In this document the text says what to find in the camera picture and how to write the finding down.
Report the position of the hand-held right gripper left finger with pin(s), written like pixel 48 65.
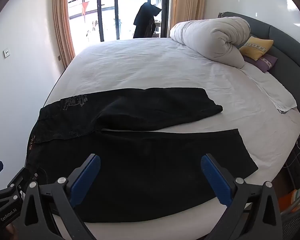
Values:
pixel 83 180

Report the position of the rolled white duvet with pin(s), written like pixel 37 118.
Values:
pixel 210 37

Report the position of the purple patterned pillow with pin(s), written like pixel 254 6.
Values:
pixel 265 62

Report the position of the white bed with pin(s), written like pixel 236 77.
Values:
pixel 145 62

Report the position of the black hanging jacket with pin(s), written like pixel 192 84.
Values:
pixel 145 20

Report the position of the grey mesh basket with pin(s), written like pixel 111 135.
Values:
pixel 297 225

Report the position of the black pants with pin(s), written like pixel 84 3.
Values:
pixel 140 167

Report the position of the grey upholstered headboard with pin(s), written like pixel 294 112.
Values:
pixel 287 42

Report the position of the red triangular flag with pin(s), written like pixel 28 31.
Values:
pixel 84 7

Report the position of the black door frame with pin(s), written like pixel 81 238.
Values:
pixel 100 10

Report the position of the yellow patterned pillow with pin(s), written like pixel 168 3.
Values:
pixel 256 47

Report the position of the white wall sockets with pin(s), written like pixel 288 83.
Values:
pixel 6 54

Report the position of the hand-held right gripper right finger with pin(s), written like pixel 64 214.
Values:
pixel 216 180

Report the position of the striped colourful bag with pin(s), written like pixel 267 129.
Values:
pixel 293 197

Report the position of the folded white sheet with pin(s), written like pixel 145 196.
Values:
pixel 272 90

